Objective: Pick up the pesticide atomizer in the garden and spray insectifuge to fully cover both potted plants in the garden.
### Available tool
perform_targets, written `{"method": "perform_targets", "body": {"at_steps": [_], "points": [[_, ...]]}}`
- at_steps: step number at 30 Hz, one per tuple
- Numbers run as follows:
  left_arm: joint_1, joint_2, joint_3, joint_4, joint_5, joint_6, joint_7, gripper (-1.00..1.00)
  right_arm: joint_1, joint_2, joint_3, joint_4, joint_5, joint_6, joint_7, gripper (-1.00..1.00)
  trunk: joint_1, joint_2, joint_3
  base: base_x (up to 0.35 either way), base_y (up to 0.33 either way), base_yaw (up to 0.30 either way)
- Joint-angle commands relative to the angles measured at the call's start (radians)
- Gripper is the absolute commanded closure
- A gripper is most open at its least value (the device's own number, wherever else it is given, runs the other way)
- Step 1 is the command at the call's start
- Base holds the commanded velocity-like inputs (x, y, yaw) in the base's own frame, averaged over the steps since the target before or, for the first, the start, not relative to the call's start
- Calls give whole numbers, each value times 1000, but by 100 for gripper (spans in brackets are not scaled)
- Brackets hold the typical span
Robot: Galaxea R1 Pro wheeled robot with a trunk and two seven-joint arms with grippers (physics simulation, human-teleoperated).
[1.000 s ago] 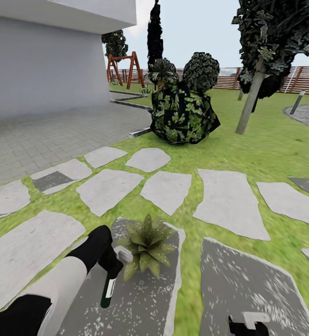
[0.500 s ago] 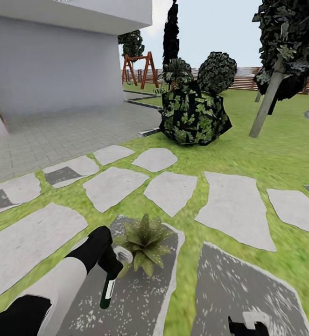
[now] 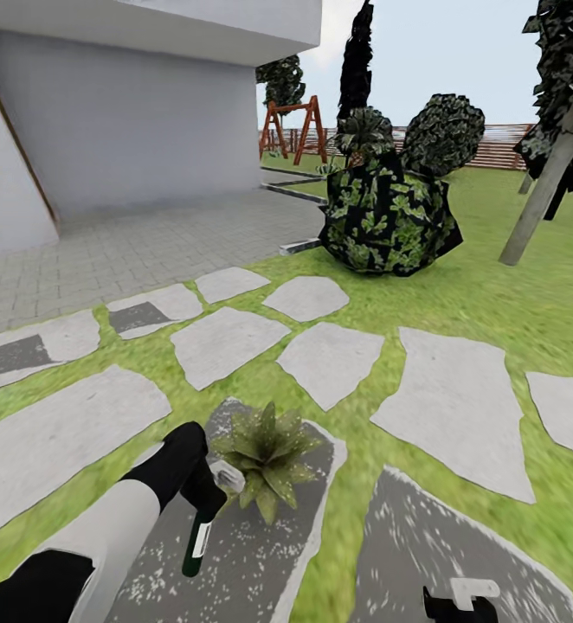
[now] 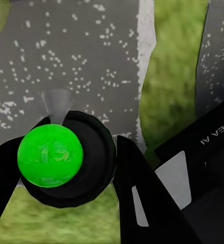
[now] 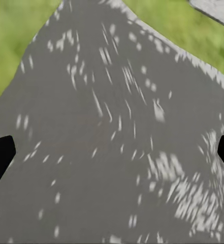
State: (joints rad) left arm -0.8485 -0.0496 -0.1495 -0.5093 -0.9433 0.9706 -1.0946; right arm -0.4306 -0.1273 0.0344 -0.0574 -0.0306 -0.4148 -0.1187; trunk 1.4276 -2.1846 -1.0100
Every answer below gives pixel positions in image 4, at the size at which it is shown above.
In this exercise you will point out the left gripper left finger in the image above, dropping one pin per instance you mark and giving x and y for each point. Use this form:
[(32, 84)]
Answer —
[(9, 170)]

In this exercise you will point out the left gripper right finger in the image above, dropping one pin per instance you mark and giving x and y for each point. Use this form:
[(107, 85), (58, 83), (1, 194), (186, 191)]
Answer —
[(166, 223)]

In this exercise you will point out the insectifuge atomizer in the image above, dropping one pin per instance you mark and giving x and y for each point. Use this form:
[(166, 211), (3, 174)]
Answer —
[(69, 157)]

